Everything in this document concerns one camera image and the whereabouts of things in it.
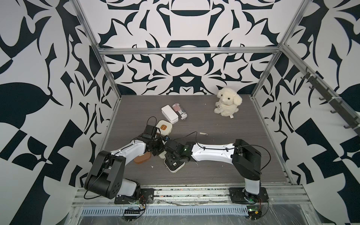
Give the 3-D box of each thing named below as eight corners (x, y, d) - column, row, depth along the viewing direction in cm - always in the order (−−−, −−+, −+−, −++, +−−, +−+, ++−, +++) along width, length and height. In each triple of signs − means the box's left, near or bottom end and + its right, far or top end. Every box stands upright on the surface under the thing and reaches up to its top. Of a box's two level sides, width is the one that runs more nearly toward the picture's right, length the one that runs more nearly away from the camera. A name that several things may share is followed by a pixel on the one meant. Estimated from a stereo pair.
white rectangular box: (171, 125, 104) (170, 121, 100) (161, 111, 112) (160, 107, 108) (179, 121, 106) (179, 117, 102) (169, 108, 114) (168, 103, 110)
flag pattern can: (181, 121, 106) (181, 118, 103) (171, 108, 114) (170, 104, 111) (187, 117, 108) (188, 114, 105) (177, 105, 116) (177, 101, 113)
